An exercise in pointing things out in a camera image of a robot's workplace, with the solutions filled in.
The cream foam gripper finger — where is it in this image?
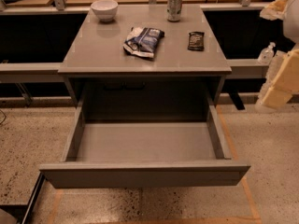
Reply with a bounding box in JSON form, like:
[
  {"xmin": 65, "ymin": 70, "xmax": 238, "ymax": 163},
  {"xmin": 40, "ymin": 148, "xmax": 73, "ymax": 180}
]
[
  {"xmin": 261, "ymin": 49, "xmax": 299, "ymax": 109},
  {"xmin": 260, "ymin": 0, "xmax": 288, "ymax": 21}
]

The black rxbar chocolate wrapper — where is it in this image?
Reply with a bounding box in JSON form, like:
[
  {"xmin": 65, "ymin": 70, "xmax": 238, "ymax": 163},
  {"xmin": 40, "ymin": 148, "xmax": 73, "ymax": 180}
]
[{"xmin": 188, "ymin": 32, "xmax": 205, "ymax": 51}]

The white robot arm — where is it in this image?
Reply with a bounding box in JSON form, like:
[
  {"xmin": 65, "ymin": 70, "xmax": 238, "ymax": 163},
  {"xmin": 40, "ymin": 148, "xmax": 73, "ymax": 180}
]
[{"xmin": 256, "ymin": 0, "xmax": 299, "ymax": 112}]

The grey cabinet with top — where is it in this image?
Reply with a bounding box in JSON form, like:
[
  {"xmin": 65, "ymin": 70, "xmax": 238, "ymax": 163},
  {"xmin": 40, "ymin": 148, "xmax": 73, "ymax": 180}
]
[{"xmin": 59, "ymin": 5, "xmax": 231, "ymax": 122}]

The open grey top drawer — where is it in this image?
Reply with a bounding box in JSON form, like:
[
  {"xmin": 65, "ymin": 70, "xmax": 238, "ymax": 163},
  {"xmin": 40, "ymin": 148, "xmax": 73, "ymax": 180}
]
[{"xmin": 39, "ymin": 94, "xmax": 251, "ymax": 189}]

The clear hand sanitizer bottle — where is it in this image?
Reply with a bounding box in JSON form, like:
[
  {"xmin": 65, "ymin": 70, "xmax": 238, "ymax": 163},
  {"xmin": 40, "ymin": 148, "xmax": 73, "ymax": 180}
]
[{"xmin": 257, "ymin": 42, "xmax": 276, "ymax": 65}]

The silver green soda can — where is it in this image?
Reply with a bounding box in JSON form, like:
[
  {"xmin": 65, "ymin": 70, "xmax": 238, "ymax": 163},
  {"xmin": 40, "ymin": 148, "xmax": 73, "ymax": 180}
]
[{"xmin": 166, "ymin": 0, "xmax": 182, "ymax": 21}]

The blue white chip bag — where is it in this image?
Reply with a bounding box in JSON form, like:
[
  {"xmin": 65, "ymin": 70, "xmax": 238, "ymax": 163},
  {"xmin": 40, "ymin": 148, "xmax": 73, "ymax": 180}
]
[{"xmin": 123, "ymin": 27, "xmax": 164, "ymax": 59}]

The white ceramic bowl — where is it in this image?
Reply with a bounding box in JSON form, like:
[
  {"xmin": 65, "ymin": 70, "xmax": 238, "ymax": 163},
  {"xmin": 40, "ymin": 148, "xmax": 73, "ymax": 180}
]
[{"xmin": 91, "ymin": 0, "xmax": 119, "ymax": 21}]

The grey metal side rail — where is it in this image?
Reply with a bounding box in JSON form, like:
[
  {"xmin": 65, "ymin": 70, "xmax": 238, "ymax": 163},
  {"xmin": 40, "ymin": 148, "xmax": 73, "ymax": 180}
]
[{"xmin": 0, "ymin": 59, "xmax": 268, "ymax": 83}]

